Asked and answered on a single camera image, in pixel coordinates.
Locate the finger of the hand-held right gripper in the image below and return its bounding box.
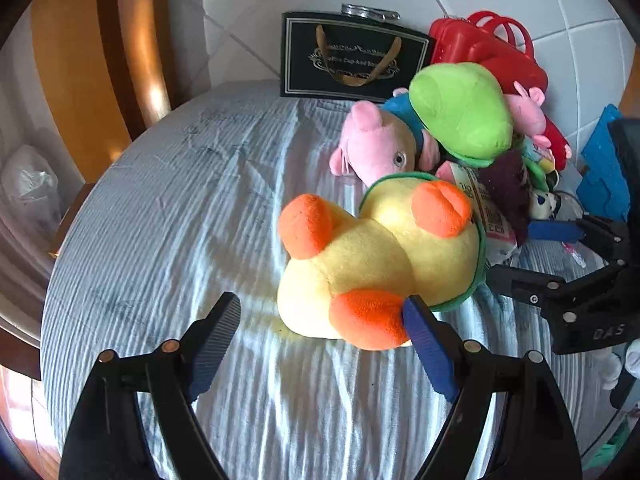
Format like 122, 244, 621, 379
487, 259, 629, 312
527, 212, 631, 264

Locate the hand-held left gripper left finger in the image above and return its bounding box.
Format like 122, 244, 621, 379
59, 291, 242, 480

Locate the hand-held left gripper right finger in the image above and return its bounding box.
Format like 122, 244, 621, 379
401, 295, 583, 480

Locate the blue plastic storage bin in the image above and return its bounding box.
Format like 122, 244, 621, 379
575, 104, 632, 222

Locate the yellow and orange plush toy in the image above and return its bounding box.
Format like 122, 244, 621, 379
276, 172, 488, 352

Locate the person's right hand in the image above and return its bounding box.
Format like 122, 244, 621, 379
600, 337, 640, 381

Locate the black and white plush toy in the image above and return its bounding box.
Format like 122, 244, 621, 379
527, 187, 563, 221

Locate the dark purple plush toy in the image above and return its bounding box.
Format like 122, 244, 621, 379
480, 150, 533, 248

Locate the white labelled packet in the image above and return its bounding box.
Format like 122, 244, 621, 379
435, 160, 521, 266

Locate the small pink pig plush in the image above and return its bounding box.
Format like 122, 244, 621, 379
505, 82, 573, 171

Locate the striped grey bed sheet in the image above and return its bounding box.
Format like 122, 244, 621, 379
40, 80, 621, 480

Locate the green plush toy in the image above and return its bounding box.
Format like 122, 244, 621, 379
409, 62, 515, 168

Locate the red plastic carry case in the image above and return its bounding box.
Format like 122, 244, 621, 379
429, 10, 548, 96

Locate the pink pig plush blue shirt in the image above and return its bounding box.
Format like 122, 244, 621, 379
329, 87, 441, 188

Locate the clear plastic bag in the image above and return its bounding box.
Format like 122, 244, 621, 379
0, 145, 63, 241

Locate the silver metal clip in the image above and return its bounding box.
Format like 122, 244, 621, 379
341, 3, 401, 21

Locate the black gift bag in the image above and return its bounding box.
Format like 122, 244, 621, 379
279, 11, 435, 101

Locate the wooden cabinet panel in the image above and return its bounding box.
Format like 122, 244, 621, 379
30, 0, 216, 181

